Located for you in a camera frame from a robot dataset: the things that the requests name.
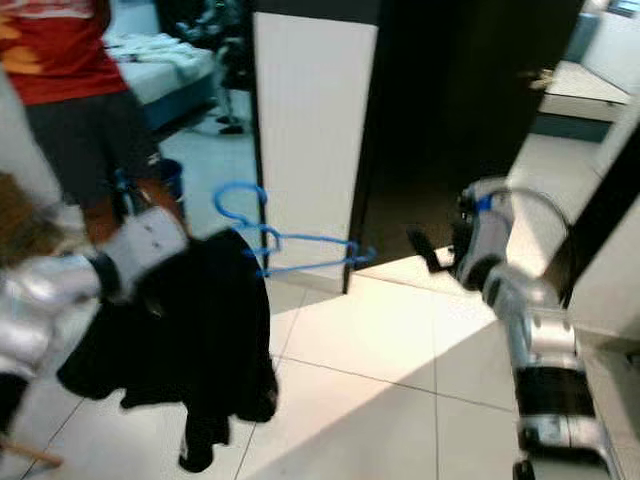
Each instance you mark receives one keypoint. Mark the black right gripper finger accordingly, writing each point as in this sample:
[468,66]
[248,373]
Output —
[428,250]

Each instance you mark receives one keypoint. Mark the black wooden door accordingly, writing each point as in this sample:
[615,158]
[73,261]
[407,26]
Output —
[450,90]

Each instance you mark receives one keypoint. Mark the bed with dark base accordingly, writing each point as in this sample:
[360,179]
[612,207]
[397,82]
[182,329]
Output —
[575,95]

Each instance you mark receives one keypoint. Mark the wooden stick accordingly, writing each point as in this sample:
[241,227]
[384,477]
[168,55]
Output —
[35,453]

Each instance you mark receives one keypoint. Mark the person in red shirt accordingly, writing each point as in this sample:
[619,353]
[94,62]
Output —
[60,50]

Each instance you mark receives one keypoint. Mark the bed with white bedding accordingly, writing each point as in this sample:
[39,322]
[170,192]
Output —
[170,70]

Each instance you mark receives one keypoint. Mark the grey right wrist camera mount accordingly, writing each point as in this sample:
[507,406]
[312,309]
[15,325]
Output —
[485,230]

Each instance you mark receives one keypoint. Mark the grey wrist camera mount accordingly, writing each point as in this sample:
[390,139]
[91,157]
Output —
[150,245]
[485,230]

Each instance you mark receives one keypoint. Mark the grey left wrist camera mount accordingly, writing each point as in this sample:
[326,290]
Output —
[150,245]

